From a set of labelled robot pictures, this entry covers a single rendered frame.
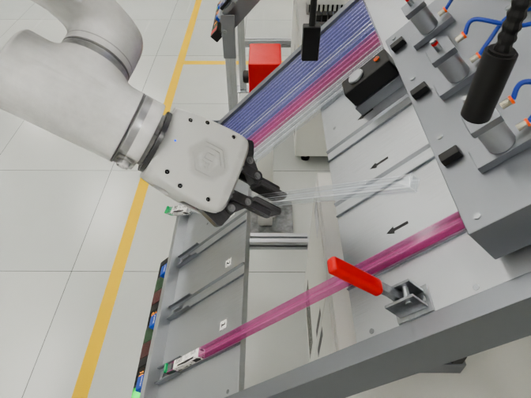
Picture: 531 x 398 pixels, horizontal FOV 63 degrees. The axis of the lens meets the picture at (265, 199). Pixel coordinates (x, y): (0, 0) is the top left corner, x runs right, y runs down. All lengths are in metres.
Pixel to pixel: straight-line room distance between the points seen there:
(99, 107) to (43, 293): 1.44
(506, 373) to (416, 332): 0.54
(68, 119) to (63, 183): 1.80
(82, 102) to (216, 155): 0.15
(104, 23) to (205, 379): 0.46
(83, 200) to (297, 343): 1.17
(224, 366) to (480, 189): 0.39
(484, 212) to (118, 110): 0.35
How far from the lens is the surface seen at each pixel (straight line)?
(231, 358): 0.61
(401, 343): 0.42
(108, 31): 0.51
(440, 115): 0.47
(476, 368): 0.93
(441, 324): 0.41
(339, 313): 0.91
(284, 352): 1.54
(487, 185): 0.39
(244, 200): 0.52
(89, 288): 1.80
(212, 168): 0.49
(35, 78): 0.47
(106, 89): 0.47
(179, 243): 0.88
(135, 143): 0.47
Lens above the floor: 1.40
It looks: 45 degrees down
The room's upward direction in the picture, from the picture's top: straight up
